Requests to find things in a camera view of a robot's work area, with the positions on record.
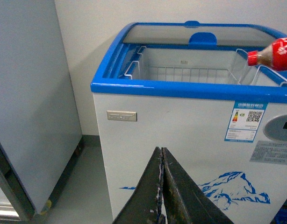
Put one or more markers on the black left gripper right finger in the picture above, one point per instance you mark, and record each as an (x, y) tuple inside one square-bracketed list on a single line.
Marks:
[(184, 201)]

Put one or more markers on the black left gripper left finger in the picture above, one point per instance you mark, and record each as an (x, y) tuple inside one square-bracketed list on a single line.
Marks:
[(145, 204)]

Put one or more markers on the red iced tea bottle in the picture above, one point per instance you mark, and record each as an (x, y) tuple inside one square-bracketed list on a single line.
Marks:
[(274, 56)]

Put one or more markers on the silver brand nameplate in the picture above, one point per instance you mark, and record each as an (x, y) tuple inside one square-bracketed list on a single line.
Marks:
[(122, 116)]

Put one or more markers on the grey text sticker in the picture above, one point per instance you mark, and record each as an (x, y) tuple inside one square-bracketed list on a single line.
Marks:
[(270, 152)]

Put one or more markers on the blue plastic shopping basket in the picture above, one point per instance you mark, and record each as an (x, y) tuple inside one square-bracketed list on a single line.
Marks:
[(281, 216)]

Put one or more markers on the blue energy label sticker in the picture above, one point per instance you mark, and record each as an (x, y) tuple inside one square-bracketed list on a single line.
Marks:
[(244, 121)]

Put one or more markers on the white chest freezer blue trim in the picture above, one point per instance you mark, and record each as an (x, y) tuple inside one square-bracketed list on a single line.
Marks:
[(190, 120)]

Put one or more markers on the grey round control panel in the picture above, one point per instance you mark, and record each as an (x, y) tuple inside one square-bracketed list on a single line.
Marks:
[(276, 129)]

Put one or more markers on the grey cabinet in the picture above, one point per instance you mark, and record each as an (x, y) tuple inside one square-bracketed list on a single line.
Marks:
[(39, 123)]

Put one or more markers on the glass sliding freezer lid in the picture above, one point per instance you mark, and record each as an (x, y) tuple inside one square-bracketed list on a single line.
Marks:
[(181, 35)]

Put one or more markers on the white wire freezer basket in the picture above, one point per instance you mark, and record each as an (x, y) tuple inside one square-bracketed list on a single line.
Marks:
[(200, 66)]

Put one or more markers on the blue lid handle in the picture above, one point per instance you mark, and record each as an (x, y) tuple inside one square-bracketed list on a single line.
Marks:
[(203, 38)]

